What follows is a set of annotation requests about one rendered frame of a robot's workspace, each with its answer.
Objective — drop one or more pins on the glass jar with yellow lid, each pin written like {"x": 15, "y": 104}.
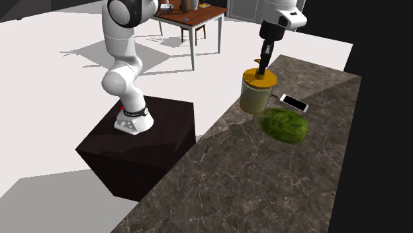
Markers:
{"x": 255, "y": 96}

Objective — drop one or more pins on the dark robot stand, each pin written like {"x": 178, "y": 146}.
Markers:
{"x": 135, "y": 161}

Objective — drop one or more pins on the green lettuce head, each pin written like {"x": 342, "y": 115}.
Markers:
{"x": 284, "y": 126}

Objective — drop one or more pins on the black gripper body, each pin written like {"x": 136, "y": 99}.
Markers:
{"x": 271, "y": 31}

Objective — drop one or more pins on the brown wooden chair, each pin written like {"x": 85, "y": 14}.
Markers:
{"x": 200, "y": 30}

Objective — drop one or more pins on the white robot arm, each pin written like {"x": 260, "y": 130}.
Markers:
{"x": 121, "y": 42}

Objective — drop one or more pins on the white smartphone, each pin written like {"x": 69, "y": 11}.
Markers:
{"x": 294, "y": 102}

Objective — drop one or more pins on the small grey pen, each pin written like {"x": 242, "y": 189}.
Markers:
{"x": 204, "y": 155}

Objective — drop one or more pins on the small black pen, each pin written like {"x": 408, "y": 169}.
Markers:
{"x": 275, "y": 96}

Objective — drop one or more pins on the wooden table with white legs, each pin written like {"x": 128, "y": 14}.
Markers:
{"x": 196, "y": 16}

